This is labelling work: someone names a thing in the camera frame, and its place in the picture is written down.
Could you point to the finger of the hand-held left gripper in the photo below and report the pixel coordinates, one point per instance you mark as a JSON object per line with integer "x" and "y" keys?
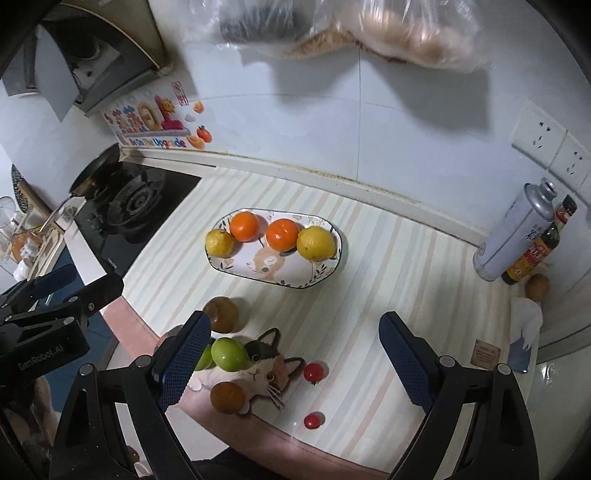
{"x": 99, "y": 290}
{"x": 55, "y": 278}

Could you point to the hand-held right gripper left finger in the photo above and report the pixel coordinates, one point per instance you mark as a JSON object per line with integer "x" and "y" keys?
{"x": 184, "y": 362}

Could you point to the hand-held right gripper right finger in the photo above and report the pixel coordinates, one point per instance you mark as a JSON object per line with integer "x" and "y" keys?
{"x": 406, "y": 364}

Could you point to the green round fruit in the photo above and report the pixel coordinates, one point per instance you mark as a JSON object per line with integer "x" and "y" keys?
{"x": 203, "y": 361}
{"x": 229, "y": 353}

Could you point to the brown round fruit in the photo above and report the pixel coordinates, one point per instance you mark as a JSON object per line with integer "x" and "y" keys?
{"x": 227, "y": 398}
{"x": 222, "y": 314}

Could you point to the cat-shaped plate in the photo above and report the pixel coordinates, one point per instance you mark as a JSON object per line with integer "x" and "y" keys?
{"x": 265, "y": 369}

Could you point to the red cherry tomato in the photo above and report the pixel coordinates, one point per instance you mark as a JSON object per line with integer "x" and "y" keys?
{"x": 313, "y": 420}
{"x": 314, "y": 372}

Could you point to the oval patterned ceramic plate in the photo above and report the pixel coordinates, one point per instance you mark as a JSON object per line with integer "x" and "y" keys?
{"x": 277, "y": 272}

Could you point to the glass jar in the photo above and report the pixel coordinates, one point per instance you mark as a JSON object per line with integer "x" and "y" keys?
{"x": 9, "y": 214}

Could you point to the small brown card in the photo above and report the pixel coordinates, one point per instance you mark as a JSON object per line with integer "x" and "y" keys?
{"x": 487, "y": 353}

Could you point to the striped counter mat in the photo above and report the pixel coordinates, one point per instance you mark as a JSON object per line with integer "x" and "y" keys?
{"x": 369, "y": 277}

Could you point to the black gas stove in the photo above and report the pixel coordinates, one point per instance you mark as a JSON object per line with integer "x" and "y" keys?
{"x": 138, "y": 203}

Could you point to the blue packet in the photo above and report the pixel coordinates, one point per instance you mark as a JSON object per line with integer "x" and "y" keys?
{"x": 519, "y": 357}

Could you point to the black frying pan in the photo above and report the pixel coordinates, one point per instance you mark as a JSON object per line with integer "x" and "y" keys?
{"x": 94, "y": 170}

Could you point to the yellow lemon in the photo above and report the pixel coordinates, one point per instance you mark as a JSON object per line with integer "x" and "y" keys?
{"x": 220, "y": 242}
{"x": 315, "y": 243}

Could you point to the white tissue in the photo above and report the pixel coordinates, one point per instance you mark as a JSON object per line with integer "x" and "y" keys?
{"x": 526, "y": 318}

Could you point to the orange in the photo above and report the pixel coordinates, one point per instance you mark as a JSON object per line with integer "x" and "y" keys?
{"x": 282, "y": 234}
{"x": 245, "y": 226}

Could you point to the brown kiwi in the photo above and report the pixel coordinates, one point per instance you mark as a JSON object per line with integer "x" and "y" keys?
{"x": 537, "y": 286}

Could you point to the dark oil bottle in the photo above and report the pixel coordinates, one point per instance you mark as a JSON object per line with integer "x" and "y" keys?
{"x": 531, "y": 256}

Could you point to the silver gas canister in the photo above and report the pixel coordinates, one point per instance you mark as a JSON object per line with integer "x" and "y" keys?
{"x": 517, "y": 230}

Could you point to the range hood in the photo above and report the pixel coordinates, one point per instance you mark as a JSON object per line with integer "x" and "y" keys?
{"x": 92, "y": 46}

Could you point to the clear plastic bag dark contents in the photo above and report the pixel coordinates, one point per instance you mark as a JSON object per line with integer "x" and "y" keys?
{"x": 251, "y": 21}

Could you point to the clear plastic bag pale contents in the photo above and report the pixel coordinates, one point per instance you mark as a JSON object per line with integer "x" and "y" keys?
{"x": 406, "y": 32}

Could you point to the colourful wall sticker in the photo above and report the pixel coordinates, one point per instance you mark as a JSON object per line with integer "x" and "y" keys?
{"x": 147, "y": 124}

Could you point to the white wall socket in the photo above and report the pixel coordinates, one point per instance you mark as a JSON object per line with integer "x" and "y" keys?
{"x": 540, "y": 134}
{"x": 572, "y": 159}

